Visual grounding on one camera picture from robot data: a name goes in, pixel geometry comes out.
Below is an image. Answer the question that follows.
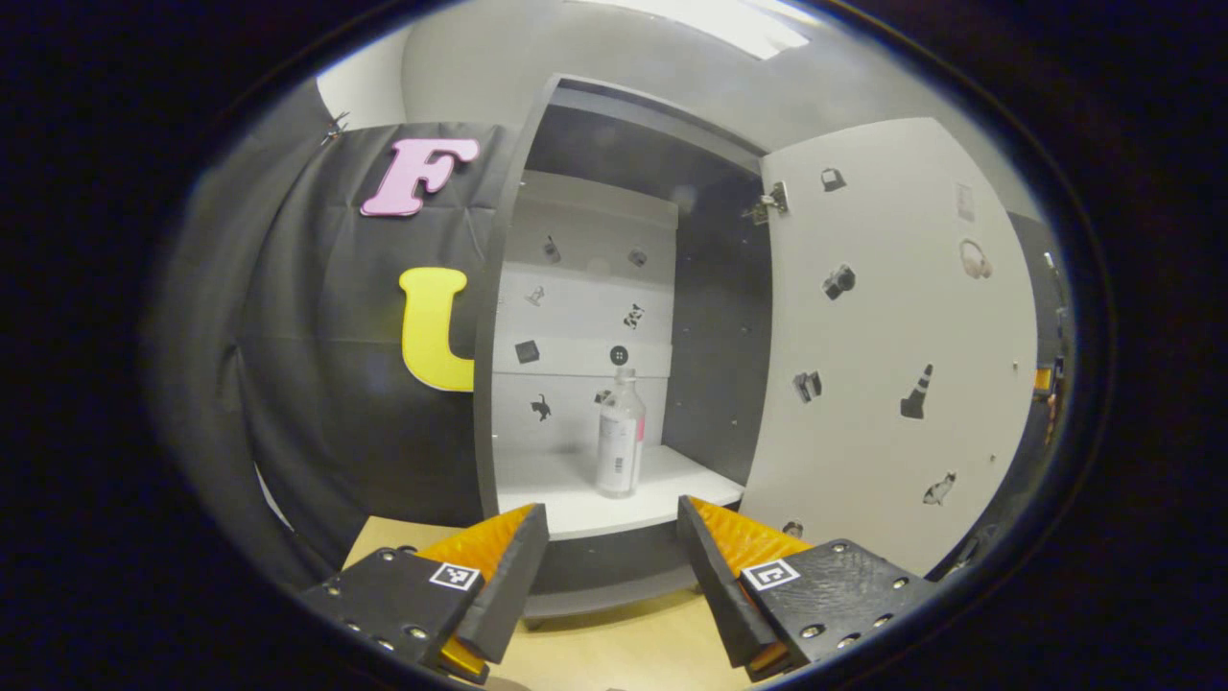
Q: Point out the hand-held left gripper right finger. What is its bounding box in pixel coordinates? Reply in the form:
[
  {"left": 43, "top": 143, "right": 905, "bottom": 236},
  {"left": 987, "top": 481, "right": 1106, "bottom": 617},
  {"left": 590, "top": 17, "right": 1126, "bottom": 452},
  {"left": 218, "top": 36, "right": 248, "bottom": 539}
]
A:
[{"left": 677, "top": 495, "right": 946, "bottom": 682}]

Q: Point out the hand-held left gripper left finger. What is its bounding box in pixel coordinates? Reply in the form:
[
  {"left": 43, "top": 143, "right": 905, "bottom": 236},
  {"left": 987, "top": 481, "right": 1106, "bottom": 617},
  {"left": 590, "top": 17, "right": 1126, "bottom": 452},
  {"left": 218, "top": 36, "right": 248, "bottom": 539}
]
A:
[{"left": 297, "top": 502, "right": 551, "bottom": 684}]

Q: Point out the clear plastic bottle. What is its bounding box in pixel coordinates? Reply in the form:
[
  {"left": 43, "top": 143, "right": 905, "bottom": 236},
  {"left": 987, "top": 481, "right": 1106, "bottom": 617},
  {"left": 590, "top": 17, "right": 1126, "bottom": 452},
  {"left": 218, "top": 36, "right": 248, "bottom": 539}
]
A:
[{"left": 596, "top": 368, "right": 647, "bottom": 498}]

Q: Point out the grey cabinet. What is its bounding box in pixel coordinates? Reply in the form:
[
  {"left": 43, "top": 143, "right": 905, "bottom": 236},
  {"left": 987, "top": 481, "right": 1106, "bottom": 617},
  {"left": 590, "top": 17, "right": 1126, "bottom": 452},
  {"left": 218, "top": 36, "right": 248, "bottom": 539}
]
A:
[{"left": 473, "top": 75, "right": 773, "bottom": 620}]

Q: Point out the silver door hinge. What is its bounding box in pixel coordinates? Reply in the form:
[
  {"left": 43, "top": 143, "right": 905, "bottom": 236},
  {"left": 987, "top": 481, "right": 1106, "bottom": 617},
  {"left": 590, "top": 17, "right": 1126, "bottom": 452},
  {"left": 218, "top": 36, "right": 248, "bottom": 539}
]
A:
[{"left": 744, "top": 182, "right": 791, "bottom": 226}]

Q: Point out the black backdrop cloth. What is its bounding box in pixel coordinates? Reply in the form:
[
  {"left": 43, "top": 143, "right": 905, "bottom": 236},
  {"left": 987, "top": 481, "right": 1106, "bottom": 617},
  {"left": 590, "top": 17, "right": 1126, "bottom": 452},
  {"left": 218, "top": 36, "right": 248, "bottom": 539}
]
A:
[{"left": 158, "top": 82, "right": 1068, "bottom": 588}]

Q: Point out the ceiling light panel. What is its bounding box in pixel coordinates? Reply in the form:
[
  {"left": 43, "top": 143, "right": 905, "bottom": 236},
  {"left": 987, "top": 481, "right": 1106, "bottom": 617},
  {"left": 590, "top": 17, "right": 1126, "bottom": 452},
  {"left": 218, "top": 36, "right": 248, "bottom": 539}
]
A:
[{"left": 595, "top": 0, "right": 816, "bottom": 60}]

